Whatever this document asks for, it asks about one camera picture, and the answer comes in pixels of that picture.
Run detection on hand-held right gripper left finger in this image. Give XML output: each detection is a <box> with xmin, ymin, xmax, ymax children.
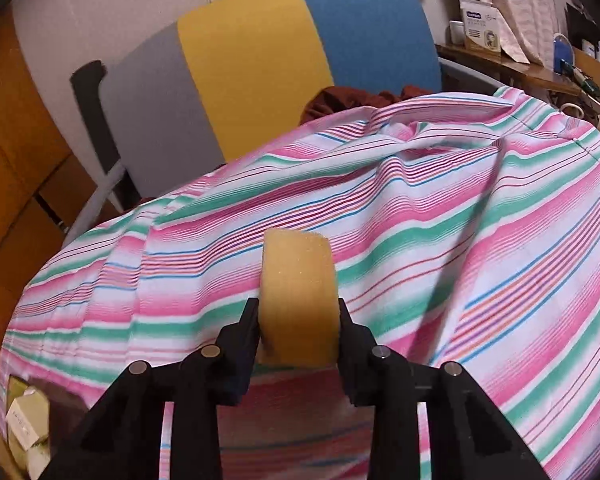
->
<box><xmin>52</xmin><ymin>297</ymin><xmax>261</xmax><ymax>480</ymax></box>

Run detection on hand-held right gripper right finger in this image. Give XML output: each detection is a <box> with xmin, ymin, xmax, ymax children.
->
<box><xmin>337</xmin><ymin>299</ymin><xmax>551</xmax><ymax>480</ymax></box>

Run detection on yellow sponge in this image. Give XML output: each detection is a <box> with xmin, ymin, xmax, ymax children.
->
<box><xmin>257</xmin><ymin>227</ymin><xmax>342</xmax><ymax>368</ymax></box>

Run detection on beige soap box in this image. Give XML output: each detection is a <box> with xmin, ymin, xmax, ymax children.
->
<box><xmin>5</xmin><ymin>395</ymin><xmax>51</xmax><ymax>453</ymax></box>

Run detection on pale green printed box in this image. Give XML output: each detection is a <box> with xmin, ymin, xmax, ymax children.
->
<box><xmin>26</xmin><ymin>440</ymin><xmax>52</xmax><ymax>478</ymax></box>

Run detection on striped tablecloth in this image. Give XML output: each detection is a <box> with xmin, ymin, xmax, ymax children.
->
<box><xmin>0</xmin><ymin>85</ymin><xmax>600</xmax><ymax>480</ymax></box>

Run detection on brown cloth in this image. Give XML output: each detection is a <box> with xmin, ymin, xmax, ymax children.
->
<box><xmin>300</xmin><ymin>85</ymin><xmax>438</xmax><ymax>126</ymax></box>

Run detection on grey yellow blue chair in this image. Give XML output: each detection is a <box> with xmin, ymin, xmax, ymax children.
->
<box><xmin>62</xmin><ymin>0</ymin><xmax>506</xmax><ymax>243</ymax></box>

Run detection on wooden cabinet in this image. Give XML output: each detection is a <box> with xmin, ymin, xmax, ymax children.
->
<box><xmin>0</xmin><ymin>10</ymin><xmax>121</xmax><ymax>411</ymax></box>

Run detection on wooden shelf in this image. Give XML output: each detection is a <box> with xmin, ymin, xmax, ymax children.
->
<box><xmin>435</xmin><ymin>42</ymin><xmax>600</xmax><ymax>126</ymax></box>

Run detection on white box with portrait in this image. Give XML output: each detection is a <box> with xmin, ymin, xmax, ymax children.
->
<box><xmin>459</xmin><ymin>0</ymin><xmax>503</xmax><ymax>53</ymax></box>

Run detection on blue round object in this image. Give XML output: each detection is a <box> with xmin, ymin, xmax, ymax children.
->
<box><xmin>552</xmin><ymin>35</ymin><xmax>576</xmax><ymax>68</ymax></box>

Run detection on wooden tray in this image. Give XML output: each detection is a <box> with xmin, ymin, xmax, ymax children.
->
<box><xmin>570</xmin><ymin>47</ymin><xmax>600</xmax><ymax>111</ymax></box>

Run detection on pink patterned curtain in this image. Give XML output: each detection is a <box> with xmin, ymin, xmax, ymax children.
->
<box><xmin>207</xmin><ymin>0</ymin><xmax>561</xmax><ymax>66</ymax></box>

